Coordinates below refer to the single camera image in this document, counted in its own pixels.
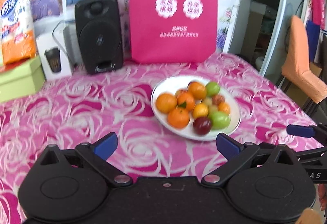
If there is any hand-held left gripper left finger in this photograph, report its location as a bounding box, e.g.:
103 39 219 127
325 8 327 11
39 132 133 187

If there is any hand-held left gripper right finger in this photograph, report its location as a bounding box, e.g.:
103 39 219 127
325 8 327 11
202 133 297 187

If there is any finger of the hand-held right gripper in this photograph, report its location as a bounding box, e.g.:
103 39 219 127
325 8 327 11
287 123 327 145
294 146 327 163

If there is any large green apple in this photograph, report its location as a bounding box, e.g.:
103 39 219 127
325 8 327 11
208 111 230 129

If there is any yellowish small orange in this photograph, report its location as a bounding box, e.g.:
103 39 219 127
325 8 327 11
192 103 209 119

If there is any small green apple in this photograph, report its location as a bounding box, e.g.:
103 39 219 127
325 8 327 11
206 81 221 97

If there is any tangerine with leaf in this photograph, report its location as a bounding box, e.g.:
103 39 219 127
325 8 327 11
177 91 196 112

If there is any large orange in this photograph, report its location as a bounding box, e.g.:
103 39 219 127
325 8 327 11
156 93 177 114

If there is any white plate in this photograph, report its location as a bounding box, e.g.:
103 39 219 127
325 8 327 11
151 75 241 141

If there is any person's left hand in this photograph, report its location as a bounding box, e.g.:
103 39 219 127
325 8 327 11
296 208 323 224

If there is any pink rose printed tablecloth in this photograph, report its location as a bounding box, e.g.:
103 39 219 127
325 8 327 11
0 53 327 224

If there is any chair with orange cover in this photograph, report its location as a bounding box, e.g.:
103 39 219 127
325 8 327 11
276 16 327 117

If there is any white box with cup print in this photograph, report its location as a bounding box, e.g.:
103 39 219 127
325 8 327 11
36 32 73 81

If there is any dark jacket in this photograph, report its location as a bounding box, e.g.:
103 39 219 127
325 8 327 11
318 31 327 66

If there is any blue hanging bag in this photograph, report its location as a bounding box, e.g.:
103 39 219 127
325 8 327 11
305 19 321 63

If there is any green cardboard box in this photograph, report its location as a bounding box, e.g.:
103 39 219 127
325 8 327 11
0 55 46 103

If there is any black speaker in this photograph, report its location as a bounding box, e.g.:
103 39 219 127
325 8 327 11
75 0 124 75

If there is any tan carton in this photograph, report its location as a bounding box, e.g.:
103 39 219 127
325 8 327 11
241 1 267 61

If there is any pink fabric bag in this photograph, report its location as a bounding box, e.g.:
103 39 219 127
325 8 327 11
129 0 218 64

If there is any orange paper cup package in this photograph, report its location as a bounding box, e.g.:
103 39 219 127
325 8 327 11
0 0 37 64

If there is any pink hanging bag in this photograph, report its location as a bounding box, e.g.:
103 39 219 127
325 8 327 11
312 0 326 30

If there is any white door frame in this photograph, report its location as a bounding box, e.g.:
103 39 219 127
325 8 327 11
259 0 311 76

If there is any black speaker cable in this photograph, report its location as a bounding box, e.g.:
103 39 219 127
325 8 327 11
52 21 77 66

